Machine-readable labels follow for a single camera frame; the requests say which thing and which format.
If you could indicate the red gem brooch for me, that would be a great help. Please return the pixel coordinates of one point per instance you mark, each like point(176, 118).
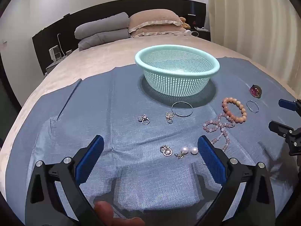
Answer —
point(255, 91)

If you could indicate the blue woven cloth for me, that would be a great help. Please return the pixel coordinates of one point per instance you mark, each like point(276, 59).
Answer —
point(117, 98)

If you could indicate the round rhinestone brooch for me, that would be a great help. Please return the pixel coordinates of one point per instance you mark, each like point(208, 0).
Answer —
point(166, 150)

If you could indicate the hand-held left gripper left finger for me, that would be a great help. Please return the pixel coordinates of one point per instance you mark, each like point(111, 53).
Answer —
point(90, 159)

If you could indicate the white bedside device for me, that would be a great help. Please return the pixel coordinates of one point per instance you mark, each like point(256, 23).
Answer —
point(54, 54)

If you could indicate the large silver hoop bangle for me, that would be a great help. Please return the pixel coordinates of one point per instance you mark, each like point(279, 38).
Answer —
point(176, 114)

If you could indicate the small silver hoop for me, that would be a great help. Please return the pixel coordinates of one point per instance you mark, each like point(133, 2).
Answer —
point(248, 107)

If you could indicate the grey pillow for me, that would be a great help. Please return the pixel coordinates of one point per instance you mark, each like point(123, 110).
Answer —
point(101, 40)
point(101, 24)

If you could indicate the cream curtain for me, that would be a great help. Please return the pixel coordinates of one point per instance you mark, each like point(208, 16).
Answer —
point(254, 23)

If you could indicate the white power strip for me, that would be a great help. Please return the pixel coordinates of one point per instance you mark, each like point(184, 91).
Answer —
point(201, 29)

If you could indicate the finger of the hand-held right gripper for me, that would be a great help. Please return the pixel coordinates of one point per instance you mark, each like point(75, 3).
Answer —
point(287, 104)
point(278, 126)

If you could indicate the black headboard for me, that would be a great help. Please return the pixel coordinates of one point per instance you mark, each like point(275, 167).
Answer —
point(70, 21)

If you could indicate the brown teddy bear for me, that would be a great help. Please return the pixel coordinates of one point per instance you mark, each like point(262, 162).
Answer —
point(185, 22)

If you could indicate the pearl earring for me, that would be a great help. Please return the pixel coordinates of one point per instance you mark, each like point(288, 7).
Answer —
point(194, 151)
point(184, 150)

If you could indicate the pink frilled pillow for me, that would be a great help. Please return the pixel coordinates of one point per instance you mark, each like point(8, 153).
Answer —
point(152, 17)
point(155, 30)

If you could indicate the person's left hand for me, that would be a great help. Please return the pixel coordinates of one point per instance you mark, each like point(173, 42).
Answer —
point(112, 213)

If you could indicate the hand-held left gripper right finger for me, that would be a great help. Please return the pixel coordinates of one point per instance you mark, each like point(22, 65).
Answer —
point(210, 159)

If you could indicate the mint green plastic basket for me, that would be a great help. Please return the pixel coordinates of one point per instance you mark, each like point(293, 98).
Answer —
point(177, 71)

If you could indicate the beige bed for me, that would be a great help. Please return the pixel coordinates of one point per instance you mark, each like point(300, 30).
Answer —
point(94, 58)

